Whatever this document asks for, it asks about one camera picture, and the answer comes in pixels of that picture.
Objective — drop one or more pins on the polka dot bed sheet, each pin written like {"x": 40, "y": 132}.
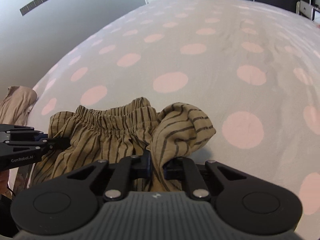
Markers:
{"x": 252, "y": 68}

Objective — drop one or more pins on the wall switch panel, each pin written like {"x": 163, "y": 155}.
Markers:
{"x": 30, "y": 6}

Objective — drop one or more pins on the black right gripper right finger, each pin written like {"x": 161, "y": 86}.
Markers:
{"x": 245, "y": 202}

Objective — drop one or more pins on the beige cloth on floor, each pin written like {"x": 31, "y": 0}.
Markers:
{"x": 17, "y": 104}

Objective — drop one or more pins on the tan striped pants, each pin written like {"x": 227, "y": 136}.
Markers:
{"x": 177, "y": 131}

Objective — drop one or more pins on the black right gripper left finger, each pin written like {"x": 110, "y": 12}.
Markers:
{"x": 68, "y": 202}

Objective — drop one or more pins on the white bedside table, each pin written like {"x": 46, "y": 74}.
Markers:
{"x": 309, "y": 10}

